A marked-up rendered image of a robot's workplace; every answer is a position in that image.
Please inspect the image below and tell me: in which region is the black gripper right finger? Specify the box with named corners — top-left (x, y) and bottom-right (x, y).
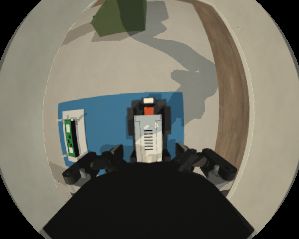
top-left (159, 142), bottom-right (237, 196)

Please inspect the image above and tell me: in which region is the blue flat mat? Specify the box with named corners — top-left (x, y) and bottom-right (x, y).
top-left (56, 92), bottom-right (184, 167)

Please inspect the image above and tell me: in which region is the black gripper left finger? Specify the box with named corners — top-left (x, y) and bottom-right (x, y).
top-left (62, 144), bottom-right (137, 196)

